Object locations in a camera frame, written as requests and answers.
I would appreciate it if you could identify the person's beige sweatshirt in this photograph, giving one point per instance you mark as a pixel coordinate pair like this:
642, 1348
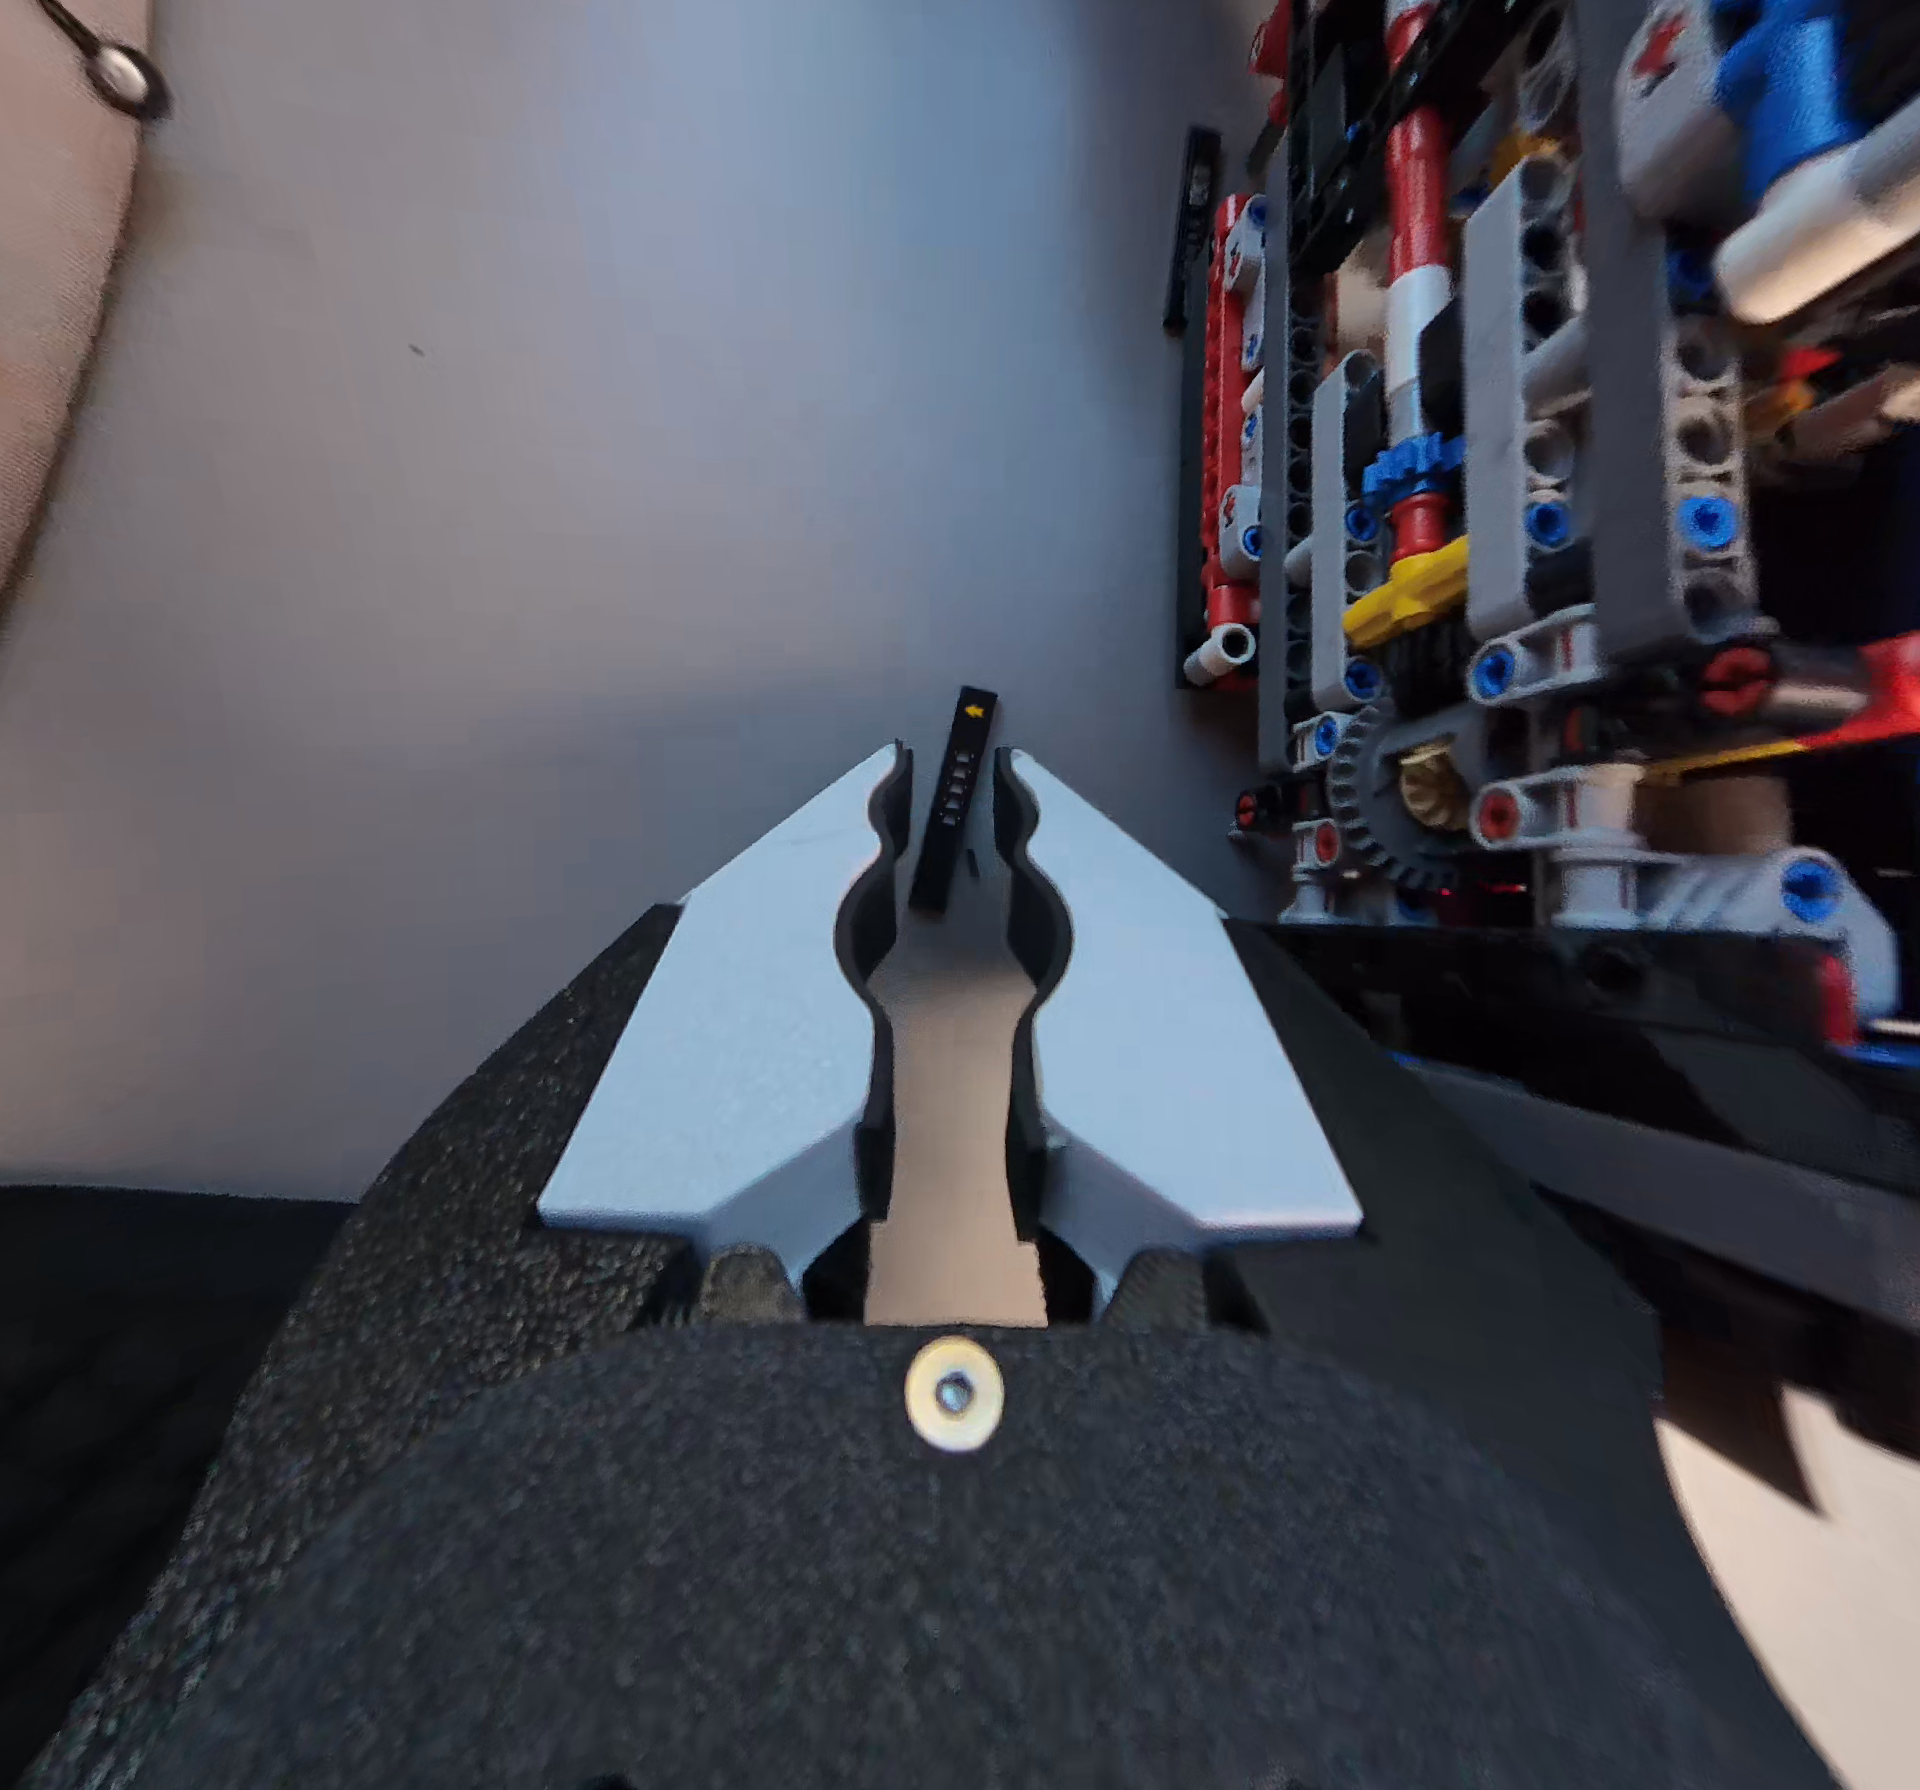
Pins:
60, 320

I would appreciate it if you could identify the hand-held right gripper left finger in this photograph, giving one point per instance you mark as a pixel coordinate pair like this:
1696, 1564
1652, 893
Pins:
721, 1055

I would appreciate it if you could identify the black lego tile yellow arrow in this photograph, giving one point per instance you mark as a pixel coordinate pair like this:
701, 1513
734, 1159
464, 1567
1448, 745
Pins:
953, 816

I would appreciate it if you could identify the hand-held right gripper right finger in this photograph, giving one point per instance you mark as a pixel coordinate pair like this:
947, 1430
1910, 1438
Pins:
1184, 1055

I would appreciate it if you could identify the blue white lego race car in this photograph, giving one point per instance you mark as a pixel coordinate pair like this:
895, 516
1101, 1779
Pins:
1514, 320

